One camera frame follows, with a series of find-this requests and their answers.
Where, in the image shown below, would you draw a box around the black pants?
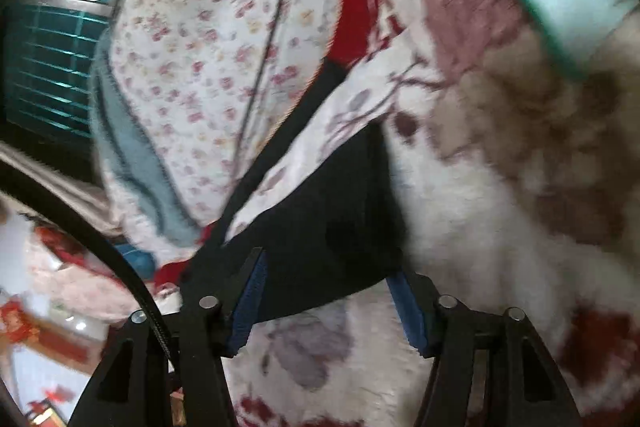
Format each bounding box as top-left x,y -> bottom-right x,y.
180,60 -> 405,322

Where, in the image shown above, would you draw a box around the red white floral fleece blanket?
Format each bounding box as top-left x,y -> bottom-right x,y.
226,0 -> 639,426

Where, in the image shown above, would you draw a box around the teal fuzzy towel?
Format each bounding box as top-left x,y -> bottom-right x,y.
88,31 -> 201,247

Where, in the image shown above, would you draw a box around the small-flower print quilt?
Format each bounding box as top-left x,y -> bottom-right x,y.
102,0 -> 346,258

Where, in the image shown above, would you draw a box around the green barred window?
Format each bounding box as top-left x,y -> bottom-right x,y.
2,0 -> 112,150

